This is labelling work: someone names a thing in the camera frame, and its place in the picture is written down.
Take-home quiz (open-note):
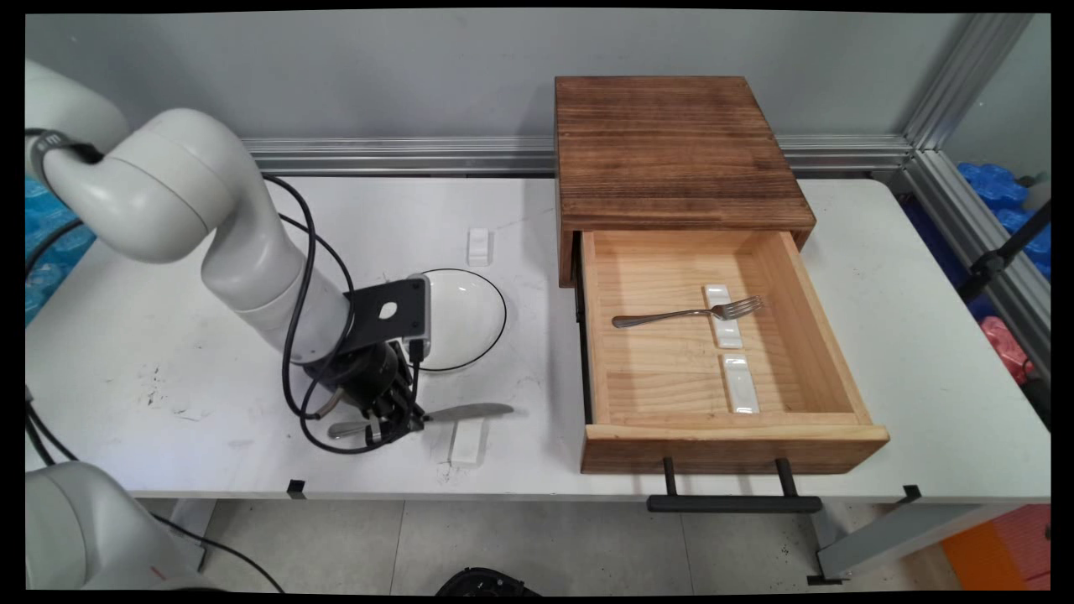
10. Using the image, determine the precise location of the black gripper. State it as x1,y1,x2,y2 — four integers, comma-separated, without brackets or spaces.
321,339,430,446

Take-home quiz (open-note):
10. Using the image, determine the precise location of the silver metal knife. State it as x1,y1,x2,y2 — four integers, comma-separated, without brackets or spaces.
327,403,515,441

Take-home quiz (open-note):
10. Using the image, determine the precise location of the white plate with black rim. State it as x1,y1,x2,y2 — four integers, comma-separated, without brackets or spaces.
416,268,508,373

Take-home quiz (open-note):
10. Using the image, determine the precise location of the black round object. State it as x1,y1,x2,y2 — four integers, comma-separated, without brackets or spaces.
435,568,543,596

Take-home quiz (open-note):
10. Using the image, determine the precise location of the grey metal table leg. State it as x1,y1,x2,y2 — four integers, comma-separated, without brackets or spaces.
807,502,1026,586
166,501,217,573

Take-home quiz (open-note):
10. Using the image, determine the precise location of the light wooden drawer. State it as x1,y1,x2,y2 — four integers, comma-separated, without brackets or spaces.
573,228,890,476

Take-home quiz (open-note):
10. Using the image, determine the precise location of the silver metal fork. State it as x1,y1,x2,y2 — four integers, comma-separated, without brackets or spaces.
612,295,765,330

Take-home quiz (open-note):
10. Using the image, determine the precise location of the blue plastic bag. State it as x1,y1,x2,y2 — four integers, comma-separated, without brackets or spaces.
25,174,98,325
902,162,1051,324

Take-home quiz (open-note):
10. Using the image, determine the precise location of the dark brown wooden cabinet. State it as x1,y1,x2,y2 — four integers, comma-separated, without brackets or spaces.
554,75,817,289

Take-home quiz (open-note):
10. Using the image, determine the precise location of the pink plastic bag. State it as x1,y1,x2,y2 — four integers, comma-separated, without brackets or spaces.
980,316,1038,386

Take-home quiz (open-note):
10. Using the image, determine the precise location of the orange box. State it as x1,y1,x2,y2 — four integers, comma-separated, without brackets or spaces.
940,503,1051,592

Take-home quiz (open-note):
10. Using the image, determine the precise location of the black stand pole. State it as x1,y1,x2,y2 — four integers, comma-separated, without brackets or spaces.
957,200,1051,305

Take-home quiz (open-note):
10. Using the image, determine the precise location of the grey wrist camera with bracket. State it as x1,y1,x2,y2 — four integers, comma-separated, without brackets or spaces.
342,273,434,358

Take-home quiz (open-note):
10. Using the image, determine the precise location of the long aluminium frame rail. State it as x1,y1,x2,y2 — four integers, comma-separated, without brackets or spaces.
239,134,915,178

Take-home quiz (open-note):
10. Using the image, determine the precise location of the black drawer handle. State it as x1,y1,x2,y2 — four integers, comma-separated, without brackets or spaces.
646,457,824,514

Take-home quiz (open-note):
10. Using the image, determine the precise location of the black velcro strap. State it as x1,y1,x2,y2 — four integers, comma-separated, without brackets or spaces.
28,128,104,167

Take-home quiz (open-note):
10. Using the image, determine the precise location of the aluminium frame side rail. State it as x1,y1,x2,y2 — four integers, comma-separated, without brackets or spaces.
889,149,1051,380

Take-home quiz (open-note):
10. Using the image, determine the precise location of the aluminium frame upright post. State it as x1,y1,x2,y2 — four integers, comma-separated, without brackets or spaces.
902,13,1038,152

